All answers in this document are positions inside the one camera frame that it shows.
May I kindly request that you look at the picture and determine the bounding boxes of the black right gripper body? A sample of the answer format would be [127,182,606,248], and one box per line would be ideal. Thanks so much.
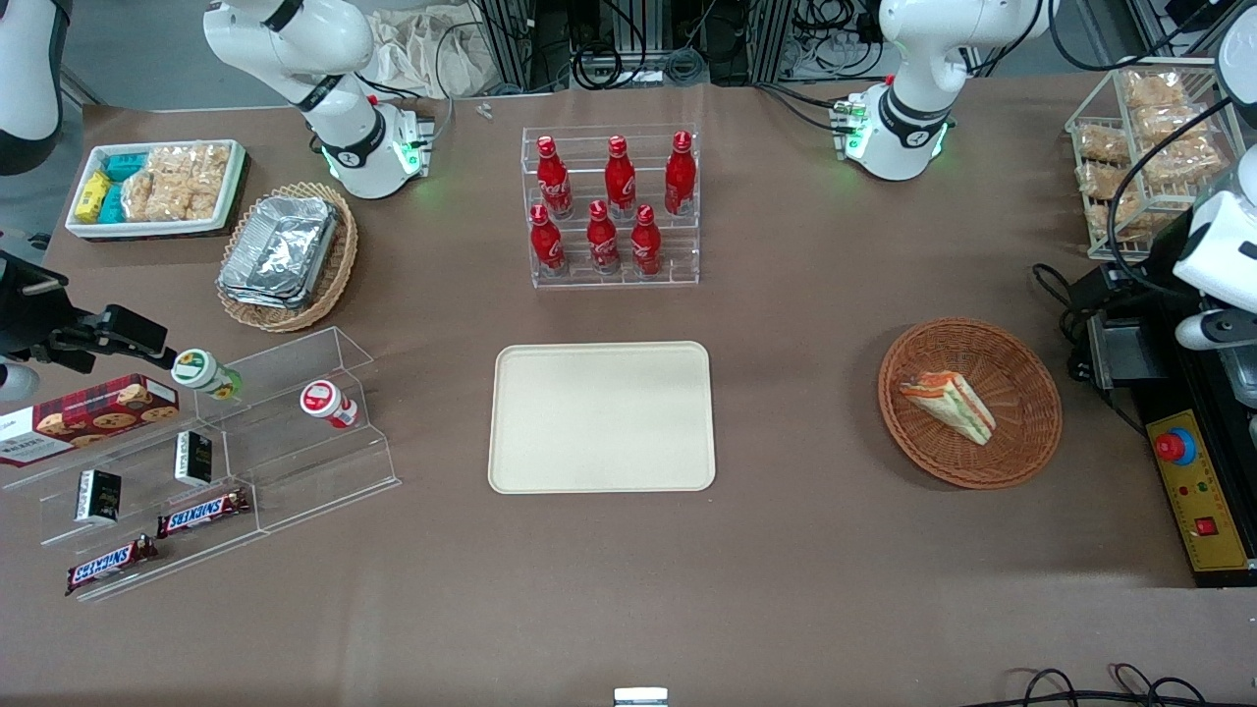
[0,249,72,366]

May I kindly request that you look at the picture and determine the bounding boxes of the triangular sandwich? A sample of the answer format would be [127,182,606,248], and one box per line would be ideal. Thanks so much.
[900,370,998,448]

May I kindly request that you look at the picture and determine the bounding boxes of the oval light wicker basket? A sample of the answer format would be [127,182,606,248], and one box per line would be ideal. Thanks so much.
[215,182,360,334]

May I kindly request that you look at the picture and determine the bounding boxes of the round brown wicker basket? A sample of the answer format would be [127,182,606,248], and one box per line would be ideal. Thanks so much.
[877,316,1065,491]

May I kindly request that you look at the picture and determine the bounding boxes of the beige plastic tray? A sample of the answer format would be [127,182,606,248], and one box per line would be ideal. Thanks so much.
[488,341,718,495]

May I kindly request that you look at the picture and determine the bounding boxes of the red cookie box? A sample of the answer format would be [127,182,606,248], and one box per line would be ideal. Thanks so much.
[0,373,182,468]

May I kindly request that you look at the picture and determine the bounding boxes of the green-lid white bottle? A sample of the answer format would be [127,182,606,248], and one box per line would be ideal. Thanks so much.
[171,350,244,402]

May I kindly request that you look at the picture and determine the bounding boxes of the fried snack packet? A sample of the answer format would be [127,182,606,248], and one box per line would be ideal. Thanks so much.
[1122,71,1189,111]
[1134,104,1214,143]
[1088,191,1170,242]
[1076,125,1132,165]
[1139,137,1224,188]
[1077,162,1130,200]

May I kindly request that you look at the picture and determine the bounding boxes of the white rectangular bin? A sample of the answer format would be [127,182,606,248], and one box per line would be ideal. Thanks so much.
[65,139,249,241]

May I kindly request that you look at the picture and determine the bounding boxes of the metal pan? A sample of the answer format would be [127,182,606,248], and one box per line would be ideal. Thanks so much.
[1223,344,1257,409]

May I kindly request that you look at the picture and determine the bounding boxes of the yellow snack box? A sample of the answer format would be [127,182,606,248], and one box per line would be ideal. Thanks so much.
[75,172,112,224]

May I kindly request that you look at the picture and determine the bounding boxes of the grey metal drawer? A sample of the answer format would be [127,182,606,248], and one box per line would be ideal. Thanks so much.
[1085,312,1172,392]

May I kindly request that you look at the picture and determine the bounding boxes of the small black box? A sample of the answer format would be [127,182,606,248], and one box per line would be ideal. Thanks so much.
[76,469,123,524]
[175,431,214,488]

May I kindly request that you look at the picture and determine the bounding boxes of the rice cracker packet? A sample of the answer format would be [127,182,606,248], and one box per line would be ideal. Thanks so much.
[183,143,233,220]
[122,147,190,223]

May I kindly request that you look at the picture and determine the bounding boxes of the black appliance housing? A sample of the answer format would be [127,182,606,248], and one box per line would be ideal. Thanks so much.
[1085,231,1257,590]

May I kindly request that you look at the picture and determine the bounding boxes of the stack of foil containers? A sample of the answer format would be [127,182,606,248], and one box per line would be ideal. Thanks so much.
[217,194,341,311]

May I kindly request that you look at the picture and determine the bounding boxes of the Snickers bar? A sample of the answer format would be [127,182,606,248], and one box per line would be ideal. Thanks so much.
[65,535,159,597]
[157,488,252,540]

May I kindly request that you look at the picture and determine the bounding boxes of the red-lid white bottle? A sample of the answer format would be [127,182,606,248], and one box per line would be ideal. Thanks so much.
[300,380,360,430]

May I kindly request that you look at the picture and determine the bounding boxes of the clear acrylic stepped shelf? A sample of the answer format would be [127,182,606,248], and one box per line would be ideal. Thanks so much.
[0,327,403,603]

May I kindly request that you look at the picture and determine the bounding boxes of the yellow control panel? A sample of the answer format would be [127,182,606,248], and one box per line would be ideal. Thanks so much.
[1145,409,1254,574]

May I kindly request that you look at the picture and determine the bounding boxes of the beige plastic bag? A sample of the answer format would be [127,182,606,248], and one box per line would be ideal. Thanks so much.
[365,8,494,99]

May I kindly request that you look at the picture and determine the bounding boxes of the red cola bottle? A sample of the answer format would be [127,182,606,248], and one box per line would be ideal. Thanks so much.
[664,131,698,218]
[585,199,623,275]
[603,136,637,220]
[629,204,664,277]
[528,203,569,277]
[535,136,574,220]

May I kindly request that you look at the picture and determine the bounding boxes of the clear acrylic bottle rack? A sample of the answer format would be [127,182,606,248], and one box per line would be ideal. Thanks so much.
[520,123,702,291]

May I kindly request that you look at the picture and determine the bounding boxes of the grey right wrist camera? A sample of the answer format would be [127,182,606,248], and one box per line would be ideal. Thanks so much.
[0,361,41,405]

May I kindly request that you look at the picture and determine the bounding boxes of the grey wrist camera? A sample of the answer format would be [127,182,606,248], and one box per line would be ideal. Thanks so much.
[0,361,41,405]
[1175,308,1257,353]

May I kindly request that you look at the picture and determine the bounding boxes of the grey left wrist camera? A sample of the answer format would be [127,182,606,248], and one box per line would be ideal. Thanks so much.
[1175,308,1257,353]

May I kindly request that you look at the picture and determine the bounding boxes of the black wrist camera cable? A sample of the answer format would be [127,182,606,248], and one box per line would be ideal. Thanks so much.
[1107,96,1234,272]

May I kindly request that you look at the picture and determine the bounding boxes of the black appliance power cable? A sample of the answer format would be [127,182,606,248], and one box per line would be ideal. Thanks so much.
[1031,262,1096,384]

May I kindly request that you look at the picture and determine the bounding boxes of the white wire rack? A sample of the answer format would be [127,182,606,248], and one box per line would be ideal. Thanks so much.
[1066,57,1248,262]

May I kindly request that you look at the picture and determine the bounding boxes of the black right arm base cables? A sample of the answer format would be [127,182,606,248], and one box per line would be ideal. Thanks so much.
[355,20,492,148]

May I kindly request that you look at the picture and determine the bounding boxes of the black arm base cables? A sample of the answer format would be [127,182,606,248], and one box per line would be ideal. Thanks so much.
[355,20,492,148]
[754,82,857,135]

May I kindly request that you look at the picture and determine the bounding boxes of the black left arm base cables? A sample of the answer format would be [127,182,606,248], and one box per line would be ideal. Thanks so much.
[754,82,857,135]

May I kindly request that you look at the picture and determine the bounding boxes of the black floor cables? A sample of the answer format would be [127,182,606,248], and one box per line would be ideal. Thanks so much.
[982,663,1211,707]

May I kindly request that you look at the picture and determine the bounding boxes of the aluminium frame rack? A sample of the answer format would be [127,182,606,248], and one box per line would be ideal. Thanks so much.
[475,0,885,89]

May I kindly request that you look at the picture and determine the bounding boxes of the coiled black cable bundle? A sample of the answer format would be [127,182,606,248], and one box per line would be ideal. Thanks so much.
[574,43,710,87]

